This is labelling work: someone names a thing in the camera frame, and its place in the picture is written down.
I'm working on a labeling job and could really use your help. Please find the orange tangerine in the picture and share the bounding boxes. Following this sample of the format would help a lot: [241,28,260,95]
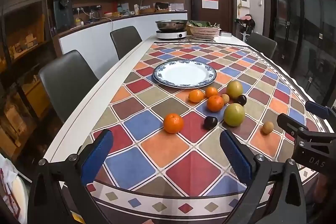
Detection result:
[163,113,184,134]
[205,86,219,98]
[188,90,206,103]
[207,95,225,112]

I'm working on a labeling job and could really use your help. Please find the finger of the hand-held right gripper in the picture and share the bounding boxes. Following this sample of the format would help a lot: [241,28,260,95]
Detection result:
[277,113,311,147]
[305,101,336,120]

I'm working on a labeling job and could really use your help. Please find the white counter cabinet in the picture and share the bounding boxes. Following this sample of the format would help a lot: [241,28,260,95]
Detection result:
[59,13,188,77]

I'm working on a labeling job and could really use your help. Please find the pink and black plush toy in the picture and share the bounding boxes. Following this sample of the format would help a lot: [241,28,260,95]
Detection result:
[235,14,256,38]

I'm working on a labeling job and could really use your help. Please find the pink woven basket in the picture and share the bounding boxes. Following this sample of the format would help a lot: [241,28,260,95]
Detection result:
[187,25,221,39]

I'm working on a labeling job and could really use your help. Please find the grey dining chair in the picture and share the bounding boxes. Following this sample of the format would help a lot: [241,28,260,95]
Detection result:
[38,50,99,123]
[110,26,143,60]
[246,32,278,60]

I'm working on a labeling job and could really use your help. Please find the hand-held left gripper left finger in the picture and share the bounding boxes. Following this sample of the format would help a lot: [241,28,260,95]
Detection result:
[28,129,114,224]

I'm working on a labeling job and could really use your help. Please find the leafy green vegetables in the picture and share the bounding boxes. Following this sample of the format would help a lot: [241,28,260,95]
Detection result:
[188,20,219,28]

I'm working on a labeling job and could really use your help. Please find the white induction cooker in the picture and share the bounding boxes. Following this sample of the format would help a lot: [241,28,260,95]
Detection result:
[156,29,187,40]

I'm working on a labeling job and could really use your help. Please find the steel cooking pot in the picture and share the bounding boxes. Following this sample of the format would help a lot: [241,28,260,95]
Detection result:
[155,20,188,32]

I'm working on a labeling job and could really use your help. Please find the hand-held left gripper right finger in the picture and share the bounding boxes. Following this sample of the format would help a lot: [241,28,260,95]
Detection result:
[220,130,307,224]

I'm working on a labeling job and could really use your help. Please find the dark glass sliding door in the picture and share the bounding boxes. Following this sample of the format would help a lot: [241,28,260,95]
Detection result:
[260,0,336,98]

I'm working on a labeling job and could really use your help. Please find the dark glass display cabinet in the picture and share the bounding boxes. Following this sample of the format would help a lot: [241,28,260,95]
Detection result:
[0,0,57,161]

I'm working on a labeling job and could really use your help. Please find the colourful checked tablecloth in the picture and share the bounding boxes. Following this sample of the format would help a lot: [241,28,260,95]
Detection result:
[87,41,331,223]

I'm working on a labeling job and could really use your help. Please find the dark plum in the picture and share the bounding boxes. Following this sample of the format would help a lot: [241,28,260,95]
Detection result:
[234,94,247,106]
[204,116,218,130]

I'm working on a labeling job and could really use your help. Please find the black countertop appliance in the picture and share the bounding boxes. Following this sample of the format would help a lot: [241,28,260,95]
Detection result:
[53,0,75,31]

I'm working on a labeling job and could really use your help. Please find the blue-rimmed white plate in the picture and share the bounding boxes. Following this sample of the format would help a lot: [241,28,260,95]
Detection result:
[153,59,217,88]

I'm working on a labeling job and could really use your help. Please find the white plastic bag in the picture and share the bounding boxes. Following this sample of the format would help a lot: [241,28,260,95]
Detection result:
[0,158,28,224]

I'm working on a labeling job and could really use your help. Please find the yellow-green pomelo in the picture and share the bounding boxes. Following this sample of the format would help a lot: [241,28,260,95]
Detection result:
[223,103,246,127]
[226,80,243,99]

